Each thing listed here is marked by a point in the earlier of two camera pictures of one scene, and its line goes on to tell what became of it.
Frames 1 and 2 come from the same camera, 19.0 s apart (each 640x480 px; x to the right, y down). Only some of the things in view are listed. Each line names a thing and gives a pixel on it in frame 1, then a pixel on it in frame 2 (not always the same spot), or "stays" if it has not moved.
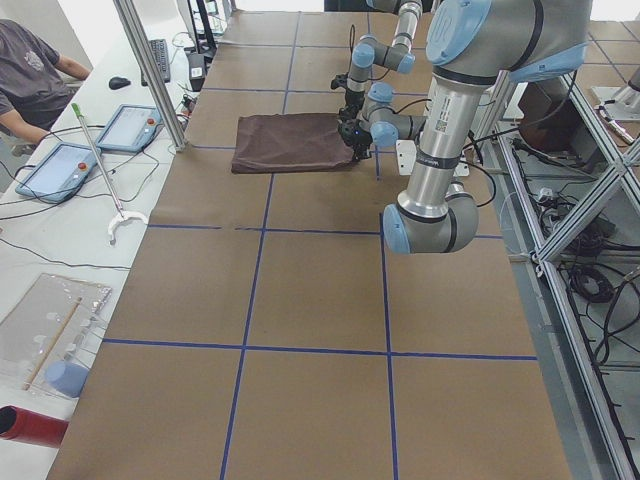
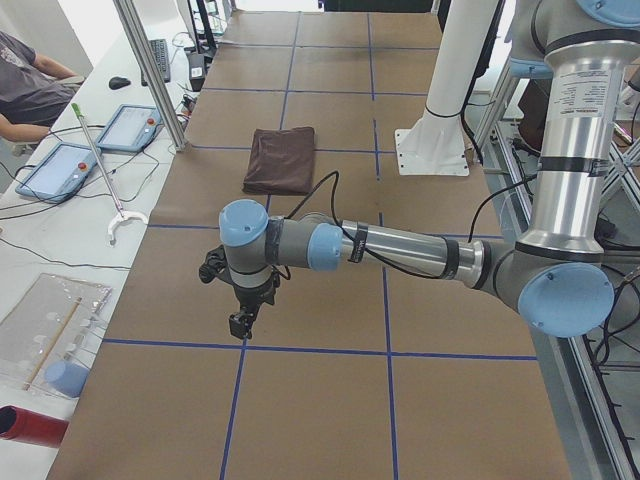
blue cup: x=67 y=377 stays
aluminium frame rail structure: x=566 y=180 stays
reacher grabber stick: x=122 y=216 stays
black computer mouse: x=118 y=83 stays
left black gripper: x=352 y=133 -> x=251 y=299
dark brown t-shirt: x=288 y=142 -> x=281 y=162
